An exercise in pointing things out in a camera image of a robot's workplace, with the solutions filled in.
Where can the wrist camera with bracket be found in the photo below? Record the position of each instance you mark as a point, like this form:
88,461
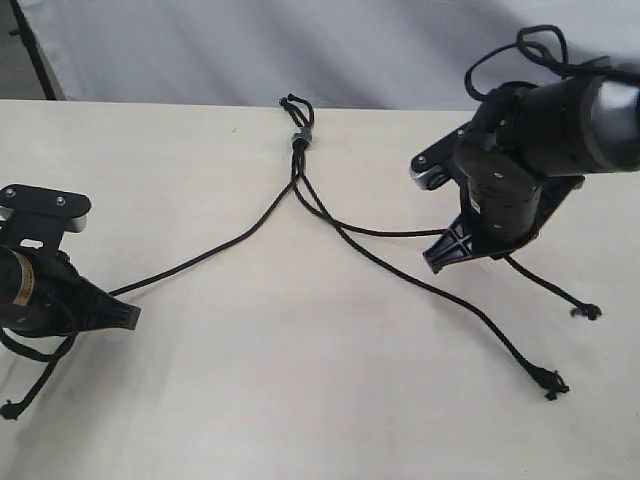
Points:
41,214
450,158

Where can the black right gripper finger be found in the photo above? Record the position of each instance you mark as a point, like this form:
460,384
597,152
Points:
455,245

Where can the black stand pole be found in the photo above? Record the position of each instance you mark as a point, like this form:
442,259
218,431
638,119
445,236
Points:
23,31

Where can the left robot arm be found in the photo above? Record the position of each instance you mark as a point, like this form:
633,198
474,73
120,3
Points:
44,296

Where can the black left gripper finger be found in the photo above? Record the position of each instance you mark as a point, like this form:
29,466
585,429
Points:
115,314

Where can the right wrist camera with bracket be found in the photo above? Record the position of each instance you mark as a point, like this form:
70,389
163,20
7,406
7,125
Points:
450,158

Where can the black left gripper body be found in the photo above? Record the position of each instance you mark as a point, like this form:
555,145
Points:
45,295

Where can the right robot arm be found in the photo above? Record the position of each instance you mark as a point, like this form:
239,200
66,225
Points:
523,152

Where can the grey tape around black cables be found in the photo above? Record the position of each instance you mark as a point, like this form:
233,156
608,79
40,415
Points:
302,139

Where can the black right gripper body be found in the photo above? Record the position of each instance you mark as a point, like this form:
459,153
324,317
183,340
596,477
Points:
505,206

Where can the white backdrop cloth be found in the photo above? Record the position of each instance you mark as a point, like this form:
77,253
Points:
352,54

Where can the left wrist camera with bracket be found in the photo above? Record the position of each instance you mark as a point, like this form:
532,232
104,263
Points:
41,214

